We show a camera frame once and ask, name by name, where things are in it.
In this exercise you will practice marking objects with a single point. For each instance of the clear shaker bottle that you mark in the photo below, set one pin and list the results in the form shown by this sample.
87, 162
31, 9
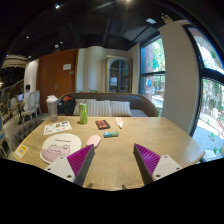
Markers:
52, 107

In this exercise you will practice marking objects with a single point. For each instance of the white sticker sheet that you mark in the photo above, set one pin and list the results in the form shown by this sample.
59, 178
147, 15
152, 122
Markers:
57, 127

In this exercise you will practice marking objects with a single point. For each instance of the arched glass cabinet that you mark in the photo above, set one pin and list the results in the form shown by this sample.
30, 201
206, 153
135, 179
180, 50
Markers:
118, 74

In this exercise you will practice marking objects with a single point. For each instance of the round pink cartoon mouse pad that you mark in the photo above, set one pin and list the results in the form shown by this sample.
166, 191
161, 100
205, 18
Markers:
57, 145

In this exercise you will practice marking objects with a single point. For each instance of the black backpack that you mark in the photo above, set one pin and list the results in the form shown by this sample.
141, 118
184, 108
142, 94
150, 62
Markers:
66, 106

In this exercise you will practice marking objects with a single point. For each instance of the striped cushion left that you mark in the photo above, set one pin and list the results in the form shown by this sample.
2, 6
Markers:
94, 108

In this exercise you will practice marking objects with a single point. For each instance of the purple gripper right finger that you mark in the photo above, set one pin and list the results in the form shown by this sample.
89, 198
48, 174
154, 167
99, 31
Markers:
153, 166

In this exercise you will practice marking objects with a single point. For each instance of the grey tufted chair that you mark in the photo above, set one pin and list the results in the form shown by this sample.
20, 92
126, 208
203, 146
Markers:
23, 131

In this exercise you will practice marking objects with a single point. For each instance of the green drink can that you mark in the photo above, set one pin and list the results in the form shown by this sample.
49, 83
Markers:
83, 113

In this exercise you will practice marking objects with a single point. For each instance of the brown wooden door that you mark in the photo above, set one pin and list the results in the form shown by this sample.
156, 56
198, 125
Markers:
56, 75

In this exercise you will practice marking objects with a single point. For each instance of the yellow QR code card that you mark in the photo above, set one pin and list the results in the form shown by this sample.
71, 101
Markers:
21, 150

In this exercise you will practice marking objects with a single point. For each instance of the striped cushion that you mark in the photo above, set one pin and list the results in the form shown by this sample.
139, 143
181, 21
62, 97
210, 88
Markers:
120, 109
94, 108

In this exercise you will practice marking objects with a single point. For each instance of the white chair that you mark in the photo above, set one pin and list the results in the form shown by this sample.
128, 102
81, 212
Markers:
32, 106

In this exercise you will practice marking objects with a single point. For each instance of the green blue small pack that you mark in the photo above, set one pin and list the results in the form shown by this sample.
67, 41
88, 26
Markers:
111, 134

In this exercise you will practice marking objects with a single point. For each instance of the pink computer mouse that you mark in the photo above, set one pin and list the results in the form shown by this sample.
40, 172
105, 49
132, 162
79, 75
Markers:
94, 140

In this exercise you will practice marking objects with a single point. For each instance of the striped cushion right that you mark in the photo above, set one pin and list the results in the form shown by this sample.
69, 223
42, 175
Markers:
120, 109

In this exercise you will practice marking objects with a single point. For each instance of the seated person in white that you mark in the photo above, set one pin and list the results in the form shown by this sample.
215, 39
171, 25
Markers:
25, 99

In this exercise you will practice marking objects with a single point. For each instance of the black red card box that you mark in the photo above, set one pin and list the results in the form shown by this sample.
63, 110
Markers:
102, 124

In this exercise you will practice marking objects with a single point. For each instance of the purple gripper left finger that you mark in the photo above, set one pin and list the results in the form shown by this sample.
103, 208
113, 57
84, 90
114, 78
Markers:
74, 167

